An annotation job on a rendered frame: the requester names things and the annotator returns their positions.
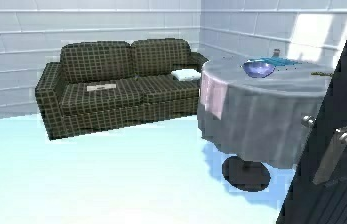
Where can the blue bowl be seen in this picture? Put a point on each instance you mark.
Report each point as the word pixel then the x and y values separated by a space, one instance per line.
pixel 258 69

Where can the pink hanging cloth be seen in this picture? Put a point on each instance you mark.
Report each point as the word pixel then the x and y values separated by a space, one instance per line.
pixel 214 95

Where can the dark checked sofa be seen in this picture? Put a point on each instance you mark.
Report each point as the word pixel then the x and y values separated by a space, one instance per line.
pixel 121 96

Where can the round table with grey cloth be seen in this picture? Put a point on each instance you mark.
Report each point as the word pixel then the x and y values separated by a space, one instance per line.
pixel 264 113

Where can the small grey bottle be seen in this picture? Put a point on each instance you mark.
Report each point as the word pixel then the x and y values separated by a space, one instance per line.
pixel 276 52

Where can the teal flat cloth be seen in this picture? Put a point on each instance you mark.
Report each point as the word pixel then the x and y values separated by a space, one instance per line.
pixel 281 61

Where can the thin olive stick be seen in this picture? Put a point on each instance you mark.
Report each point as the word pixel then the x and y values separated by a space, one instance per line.
pixel 321 74

